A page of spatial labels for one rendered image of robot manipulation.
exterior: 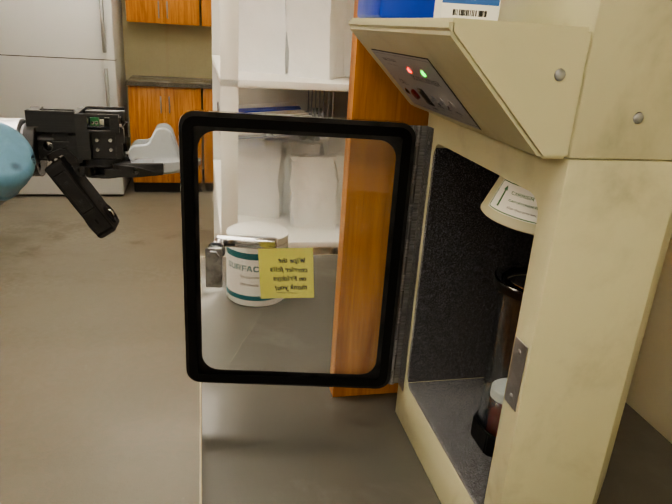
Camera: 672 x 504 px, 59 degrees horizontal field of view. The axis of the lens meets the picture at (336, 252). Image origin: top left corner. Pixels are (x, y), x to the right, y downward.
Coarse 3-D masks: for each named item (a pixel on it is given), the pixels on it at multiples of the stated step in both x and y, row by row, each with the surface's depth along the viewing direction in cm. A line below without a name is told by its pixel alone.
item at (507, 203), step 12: (504, 180) 64; (492, 192) 66; (504, 192) 63; (516, 192) 62; (528, 192) 61; (492, 204) 64; (504, 204) 63; (516, 204) 61; (528, 204) 60; (492, 216) 64; (504, 216) 62; (516, 216) 61; (528, 216) 60; (516, 228) 61; (528, 228) 60
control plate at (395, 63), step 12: (384, 60) 68; (396, 60) 63; (408, 60) 59; (420, 60) 55; (396, 72) 68; (408, 72) 63; (420, 72) 58; (432, 72) 54; (408, 84) 67; (420, 84) 62; (432, 84) 58; (444, 84) 54; (408, 96) 73; (420, 96) 67; (444, 96) 58; (432, 108) 66; (444, 108) 62; (456, 108) 57; (456, 120) 61; (468, 120) 57
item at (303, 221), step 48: (240, 144) 77; (288, 144) 77; (336, 144) 77; (384, 144) 77; (240, 192) 79; (288, 192) 79; (336, 192) 79; (384, 192) 80; (240, 240) 81; (288, 240) 82; (336, 240) 82; (384, 240) 82; (240, 288) 84; (288, 288) 84; (336, 288) 84; (240, 336) 87; (288, 336) 87; (336, 336) 87
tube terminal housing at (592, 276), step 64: (512, 0) 56; (576, 0) 47; (640, 0) 45; (640, 64) 46; (448, 128) 71; (576, 128) 47; (640, 128) 48; (576, 192) 49; (640, 192) 51; (576, 256) 52; (640, 256) 53; (576, 320) 54; (640, 320) 56; (576, 384) 57; (512, 448) 58; (576, 448) 60
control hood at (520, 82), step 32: (384, 32) 58; (416, 32) 50; (448, 32) 43; (480, 32) 43; (512, 32) 43; (544, 32) 44; (576, 32) 44; (448, 64) 49; (480, 64) 44; (512, 64) 44; (544, 64) 45; (576, 64) 45; (480, 96) 48; (512, 96) 45; (544, 96) 46; (576, 96) 46; (480, 128) 56; (512, 128) 48; (544, 128) 47
